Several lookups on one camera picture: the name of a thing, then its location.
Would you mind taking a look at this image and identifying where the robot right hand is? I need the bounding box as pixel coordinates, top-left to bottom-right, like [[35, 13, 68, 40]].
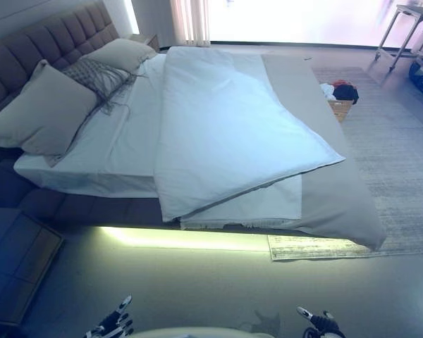
[[295, 306, 345, 338]]

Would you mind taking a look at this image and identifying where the beige bed runner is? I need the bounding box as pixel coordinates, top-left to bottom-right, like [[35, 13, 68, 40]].
[[260, 54, 388, 251]]

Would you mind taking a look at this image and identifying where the black garment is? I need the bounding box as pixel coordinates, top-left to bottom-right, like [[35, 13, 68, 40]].
[[333, 84, 360, 106]]

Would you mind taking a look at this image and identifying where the beige pillow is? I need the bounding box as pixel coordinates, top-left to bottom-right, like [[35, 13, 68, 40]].
[[0, 58, 98, 168], [86, 37, 158, 73]]

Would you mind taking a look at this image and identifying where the wooden nightstand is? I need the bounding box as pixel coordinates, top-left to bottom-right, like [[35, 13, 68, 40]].
[[0, 207, 65, 327], [128, 33, 160, 50]]

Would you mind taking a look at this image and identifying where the white garment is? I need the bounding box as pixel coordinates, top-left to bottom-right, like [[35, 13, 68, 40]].
[[319, 83, 338, 101]]

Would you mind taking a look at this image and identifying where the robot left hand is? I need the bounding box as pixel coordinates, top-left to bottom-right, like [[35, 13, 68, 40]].
[[85, 294, 135, 338]]

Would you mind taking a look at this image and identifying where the metal frame cart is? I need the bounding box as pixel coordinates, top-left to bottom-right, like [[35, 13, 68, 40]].
[[374, 0, 423, 73]]

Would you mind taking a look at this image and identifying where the brown tufted headboard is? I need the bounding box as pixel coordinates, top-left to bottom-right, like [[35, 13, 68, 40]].
[[0, 0, 120, 123]]

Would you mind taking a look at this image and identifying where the grey area rug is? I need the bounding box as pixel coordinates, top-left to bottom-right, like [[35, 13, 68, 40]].
[[267, 66, 423, 261]]

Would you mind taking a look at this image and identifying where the wooden laundry basket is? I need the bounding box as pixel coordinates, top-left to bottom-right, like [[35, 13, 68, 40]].
[[326, 99, 350, 123]]

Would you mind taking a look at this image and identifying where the brown upholstered bed frame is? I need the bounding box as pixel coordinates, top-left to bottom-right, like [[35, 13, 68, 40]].
[[0, 142, 314, 237]]

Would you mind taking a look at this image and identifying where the white duvet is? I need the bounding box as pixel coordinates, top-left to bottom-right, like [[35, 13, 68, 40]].
[[154, 45, 346, 223]]

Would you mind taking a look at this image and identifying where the grey fringed decorative cushion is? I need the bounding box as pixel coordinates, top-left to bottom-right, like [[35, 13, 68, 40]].
[[61, 58, 138, 117]]

